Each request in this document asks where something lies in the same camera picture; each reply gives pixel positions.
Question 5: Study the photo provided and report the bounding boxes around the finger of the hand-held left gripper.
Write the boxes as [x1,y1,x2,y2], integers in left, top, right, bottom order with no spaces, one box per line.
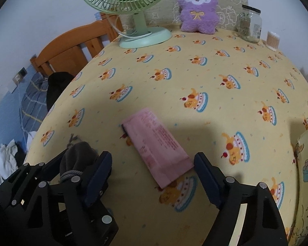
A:
[0,149,67,208]
[87,197,119,246]

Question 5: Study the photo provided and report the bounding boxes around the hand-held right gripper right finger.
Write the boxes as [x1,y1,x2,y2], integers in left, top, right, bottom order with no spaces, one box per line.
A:
[194,152,289,246]

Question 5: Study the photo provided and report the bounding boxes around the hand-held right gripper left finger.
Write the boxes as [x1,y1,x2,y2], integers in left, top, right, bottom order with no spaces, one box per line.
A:
[26,151,113,246]

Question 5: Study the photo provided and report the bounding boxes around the grey sock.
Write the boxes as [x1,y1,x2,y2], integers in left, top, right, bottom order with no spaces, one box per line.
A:
[60,133,99,183]

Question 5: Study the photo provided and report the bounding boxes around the pink packet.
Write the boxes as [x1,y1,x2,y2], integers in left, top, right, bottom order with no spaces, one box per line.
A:
[122,108,194,189]

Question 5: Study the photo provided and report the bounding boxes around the white crumpled clothes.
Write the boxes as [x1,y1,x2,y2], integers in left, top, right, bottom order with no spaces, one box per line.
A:
[0,131,38,187]

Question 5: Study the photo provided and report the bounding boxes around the blue plaid bedding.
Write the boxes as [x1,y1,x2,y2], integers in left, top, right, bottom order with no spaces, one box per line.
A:
[18,72,53,131]

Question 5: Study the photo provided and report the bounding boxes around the black garment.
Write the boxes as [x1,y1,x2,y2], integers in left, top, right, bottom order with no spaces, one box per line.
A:
[46,72,75,110]

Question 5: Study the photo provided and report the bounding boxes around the yellow printed tablecloth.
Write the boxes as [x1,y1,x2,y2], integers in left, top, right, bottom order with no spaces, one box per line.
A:
[23,22,308,246]

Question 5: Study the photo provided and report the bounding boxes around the wooden chair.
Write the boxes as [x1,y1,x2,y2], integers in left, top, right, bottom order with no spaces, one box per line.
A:
[30,14,124,77]

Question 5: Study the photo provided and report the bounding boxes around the green desk fan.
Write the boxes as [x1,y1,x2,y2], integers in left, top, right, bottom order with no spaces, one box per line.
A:
[77,0,172,49]

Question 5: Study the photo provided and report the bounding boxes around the cotton swab container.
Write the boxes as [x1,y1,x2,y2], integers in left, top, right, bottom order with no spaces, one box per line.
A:
[265,31,281,51]

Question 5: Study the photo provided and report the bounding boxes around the glass jar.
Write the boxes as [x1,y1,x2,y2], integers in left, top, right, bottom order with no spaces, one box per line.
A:
[237,4,262,43]

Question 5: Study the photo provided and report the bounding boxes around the purple plush toy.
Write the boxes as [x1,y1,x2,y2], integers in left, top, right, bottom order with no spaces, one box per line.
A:
[178,0,220,34]

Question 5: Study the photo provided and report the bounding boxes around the thin white cable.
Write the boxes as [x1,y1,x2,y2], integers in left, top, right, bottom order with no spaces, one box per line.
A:
[17,83,29,144]

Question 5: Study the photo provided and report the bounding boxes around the wall socket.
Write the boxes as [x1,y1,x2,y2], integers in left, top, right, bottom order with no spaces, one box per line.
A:
[13,67,27,84]

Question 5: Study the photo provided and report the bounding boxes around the white fan cord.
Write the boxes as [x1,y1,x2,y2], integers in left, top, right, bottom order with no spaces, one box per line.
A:
[94,12,153,40]

